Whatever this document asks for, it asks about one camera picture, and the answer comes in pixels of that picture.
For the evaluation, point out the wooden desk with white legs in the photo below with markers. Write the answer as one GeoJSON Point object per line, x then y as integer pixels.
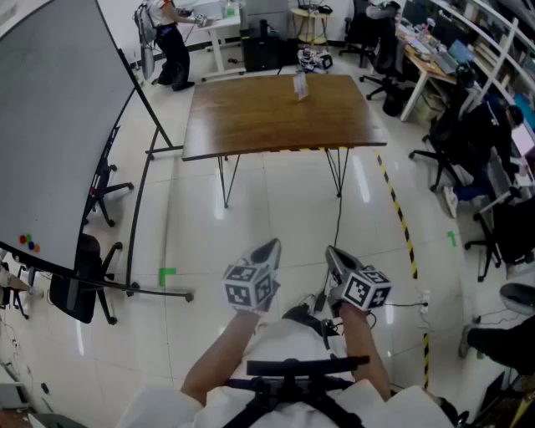
{"type": "Point", "coordinates": [422, 62]}

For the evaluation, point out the grey jacket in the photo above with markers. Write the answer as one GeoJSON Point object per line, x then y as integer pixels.
{"type": "Point", "coordinates": [382, 9]}

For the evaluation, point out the person's dark trouser leg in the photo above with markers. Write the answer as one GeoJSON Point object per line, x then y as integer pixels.
{"type": "Point", "coordinates": [299, 315]}

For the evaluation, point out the black router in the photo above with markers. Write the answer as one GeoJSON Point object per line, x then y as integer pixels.
{"type": "Point", "coordinates": [315, 7]}

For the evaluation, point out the black office chair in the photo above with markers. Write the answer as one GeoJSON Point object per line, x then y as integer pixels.
{"type": "Point", "coordinates": [443, 129]}
{"type": "Point", "coordinates": [514, 234]}
{"type": "Point", "coordinates": [357, 29]}
{"type": "Point", "coordinates": [104, 190]}
{"type": "Point", "coordinates": [83, 284]}

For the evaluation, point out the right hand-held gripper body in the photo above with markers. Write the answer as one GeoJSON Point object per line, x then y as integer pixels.
{"type": "Point", "coordinates": [365, 290]}

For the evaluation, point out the black bottle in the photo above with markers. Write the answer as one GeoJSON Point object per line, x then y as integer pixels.
{"type": "Point", "coordinates": [263, 28]}

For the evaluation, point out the white and black floor device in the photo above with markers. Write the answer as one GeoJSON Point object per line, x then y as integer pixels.
{"type": "Point", "coordinates": [315, 60]}

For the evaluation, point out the yellow and black hazard tape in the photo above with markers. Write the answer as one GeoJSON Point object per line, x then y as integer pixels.
{"type": "Point", "coordinates": [402, 221]}

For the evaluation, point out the person's right forearm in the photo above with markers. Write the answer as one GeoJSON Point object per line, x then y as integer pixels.
{"type": "Point", "coordinates": [365, 351]}

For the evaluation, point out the green bottle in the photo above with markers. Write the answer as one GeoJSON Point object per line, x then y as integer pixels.
{"type": "Point", "coordinates": [230, 9]}

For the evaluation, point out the open laptop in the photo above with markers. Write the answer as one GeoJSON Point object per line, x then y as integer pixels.
{"type": "Point", "coordinates": [453, 56]}

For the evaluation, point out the person's white shirt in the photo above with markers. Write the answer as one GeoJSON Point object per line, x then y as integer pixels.
{"type": "Point", "coordinates": [292, 334]}

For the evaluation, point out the white box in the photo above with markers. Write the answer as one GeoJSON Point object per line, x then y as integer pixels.
{"type": "Point", "coordinates": [209, 9]}

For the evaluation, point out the grey office chair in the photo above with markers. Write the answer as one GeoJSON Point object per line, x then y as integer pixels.
{"type": "Point", "coordinates": [386, 54]}

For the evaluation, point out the black cabinet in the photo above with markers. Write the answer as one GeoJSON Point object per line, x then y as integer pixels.
{"type": "Point", "coordinates": [260, 54]}

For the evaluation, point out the silver refrigerator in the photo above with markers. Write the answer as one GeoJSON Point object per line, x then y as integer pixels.
{"type": "Point", "coordinates": [265, 12]}

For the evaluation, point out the white power strip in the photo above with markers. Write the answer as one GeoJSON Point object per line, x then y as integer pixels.
{"type": "Point", "coordinates": [425, 302]}

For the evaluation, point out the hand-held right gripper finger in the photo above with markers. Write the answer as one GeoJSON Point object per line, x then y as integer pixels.
{"type": "Point", "coordinates": [333, 265]}
{"type": "Point", "coordinates": [344, 263]}

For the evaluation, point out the black chest harness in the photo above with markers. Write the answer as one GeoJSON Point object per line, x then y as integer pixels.
{"type": "Point", "coordinates": [292, 368]}

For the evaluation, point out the whiteboard on black stand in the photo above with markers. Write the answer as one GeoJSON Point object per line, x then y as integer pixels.
{"type": "Point", "coordinates": [54, 125]}

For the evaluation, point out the black trash bin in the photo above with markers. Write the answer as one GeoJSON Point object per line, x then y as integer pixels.
{"type": "Point", "coordinates": [394, 104]}

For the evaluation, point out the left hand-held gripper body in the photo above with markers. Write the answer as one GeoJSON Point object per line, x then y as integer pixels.
{"type": "Point", "coordinates": [244, 288]}

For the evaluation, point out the yellow round side table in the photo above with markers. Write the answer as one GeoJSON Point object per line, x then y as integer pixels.
{"type": "Point", "coordinates": [311, 18]}

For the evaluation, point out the green floor tape mark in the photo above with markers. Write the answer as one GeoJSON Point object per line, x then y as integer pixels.
{"type": "Point", "coordinates": [451, 238]}

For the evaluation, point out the printed table card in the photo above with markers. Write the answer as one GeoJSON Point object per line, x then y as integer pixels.
{"type": "Point", "coordinates": [299, 83]}

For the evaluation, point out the white standing desk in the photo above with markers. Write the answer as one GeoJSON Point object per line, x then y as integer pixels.
{"type": "Point", "coordinates": [213, 25]}

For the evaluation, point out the wooden table with metal legs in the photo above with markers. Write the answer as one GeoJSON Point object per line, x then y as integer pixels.
{"type": "Point", "coordinates": [271, 117]}

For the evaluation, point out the person's left forearm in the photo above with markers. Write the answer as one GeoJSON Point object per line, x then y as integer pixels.
{"type": "Point", "coordinates": [217, 359]}

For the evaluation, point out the white shelving unit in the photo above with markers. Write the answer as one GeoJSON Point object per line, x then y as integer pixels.
{"type": "Point", "coordinates": [505, 50]}

